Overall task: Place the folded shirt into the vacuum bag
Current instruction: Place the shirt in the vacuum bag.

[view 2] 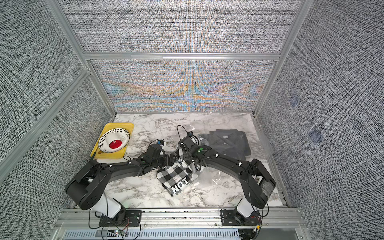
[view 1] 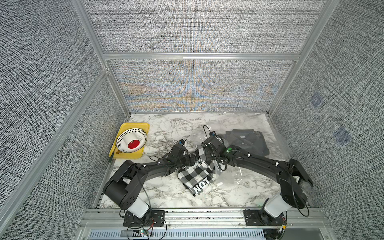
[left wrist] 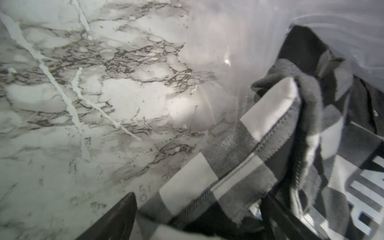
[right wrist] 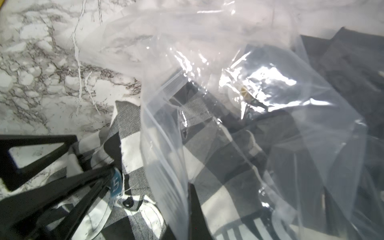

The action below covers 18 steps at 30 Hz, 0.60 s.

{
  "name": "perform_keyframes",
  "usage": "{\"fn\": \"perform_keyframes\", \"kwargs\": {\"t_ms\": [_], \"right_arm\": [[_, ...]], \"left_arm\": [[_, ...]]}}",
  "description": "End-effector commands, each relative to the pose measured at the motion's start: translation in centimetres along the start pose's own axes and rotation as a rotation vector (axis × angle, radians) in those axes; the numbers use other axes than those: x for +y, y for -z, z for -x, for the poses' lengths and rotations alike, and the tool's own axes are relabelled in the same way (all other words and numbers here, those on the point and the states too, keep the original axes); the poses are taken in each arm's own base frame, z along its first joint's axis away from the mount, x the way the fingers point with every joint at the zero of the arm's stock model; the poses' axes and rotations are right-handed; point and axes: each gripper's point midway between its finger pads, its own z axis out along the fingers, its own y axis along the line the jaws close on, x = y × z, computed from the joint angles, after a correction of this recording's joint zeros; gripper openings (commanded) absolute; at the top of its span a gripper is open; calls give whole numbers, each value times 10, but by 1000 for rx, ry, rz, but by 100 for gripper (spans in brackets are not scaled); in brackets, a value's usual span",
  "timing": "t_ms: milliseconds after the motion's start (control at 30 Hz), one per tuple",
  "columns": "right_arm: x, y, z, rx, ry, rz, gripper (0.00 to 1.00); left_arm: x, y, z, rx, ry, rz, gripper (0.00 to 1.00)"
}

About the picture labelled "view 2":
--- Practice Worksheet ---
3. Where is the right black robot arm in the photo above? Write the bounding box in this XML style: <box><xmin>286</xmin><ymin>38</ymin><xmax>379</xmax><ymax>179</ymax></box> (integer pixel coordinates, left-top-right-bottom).
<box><xmin>178</xmin><ymin>137</ymin><xmax>276</xmax><ymax>219</ymax></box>

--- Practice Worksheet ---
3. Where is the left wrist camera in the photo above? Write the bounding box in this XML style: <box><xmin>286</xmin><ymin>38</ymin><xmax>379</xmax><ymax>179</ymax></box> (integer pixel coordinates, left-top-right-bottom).
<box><xmin>156</xmin><ymin>139</ymin><xmax>167</xmax><ymax>147</ymax></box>

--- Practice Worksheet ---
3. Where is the clear vacuum bag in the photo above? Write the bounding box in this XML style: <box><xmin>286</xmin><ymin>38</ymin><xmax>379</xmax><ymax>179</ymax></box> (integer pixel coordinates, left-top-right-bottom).
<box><xmin>178</xmin><ymin>129</ymin><xmax>276</xmax><ymax>194</ymax></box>

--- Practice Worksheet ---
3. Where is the aluminium front rail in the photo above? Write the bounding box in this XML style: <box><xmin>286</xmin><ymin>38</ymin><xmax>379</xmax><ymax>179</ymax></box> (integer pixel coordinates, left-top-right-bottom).
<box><xmin>49</xmin><ymin>207</ymin><xmax>311</xmax><ymax>240</ymax></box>

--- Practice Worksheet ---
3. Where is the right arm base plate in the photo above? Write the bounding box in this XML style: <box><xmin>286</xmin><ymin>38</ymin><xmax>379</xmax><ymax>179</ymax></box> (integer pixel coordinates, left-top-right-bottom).
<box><xmin>220</xmin><ymin>209</ymin><xmax>263</xmax><ymax>226</ymax></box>

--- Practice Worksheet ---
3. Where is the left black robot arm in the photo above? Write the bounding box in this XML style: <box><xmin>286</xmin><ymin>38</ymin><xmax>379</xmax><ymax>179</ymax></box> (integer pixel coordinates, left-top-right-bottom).
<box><xmin>65</xmin><ymin>144</ymin><xmax>180</xmax><ymax>219</ymax></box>

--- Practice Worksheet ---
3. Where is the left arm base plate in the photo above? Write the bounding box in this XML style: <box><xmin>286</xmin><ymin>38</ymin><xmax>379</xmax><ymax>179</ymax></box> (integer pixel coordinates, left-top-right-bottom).
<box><xmin>99</xmin><ymin>210</ymin><xmax>143</xmax><ymax>227</ymax></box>

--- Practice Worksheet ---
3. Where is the yellow tray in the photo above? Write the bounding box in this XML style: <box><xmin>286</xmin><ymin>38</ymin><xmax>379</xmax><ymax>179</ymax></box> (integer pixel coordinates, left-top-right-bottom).
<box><xmin>90</xmin><ymin>123</ymin><xmax>134</xmax><ymax>159</ymax></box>

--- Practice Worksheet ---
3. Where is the black white checkered cloth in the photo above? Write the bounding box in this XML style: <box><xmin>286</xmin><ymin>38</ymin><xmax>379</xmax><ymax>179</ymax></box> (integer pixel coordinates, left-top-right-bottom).
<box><xmin>156</xmin><ymin>148</ymin><xmax>204</xmax><ymax>197</ymax></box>

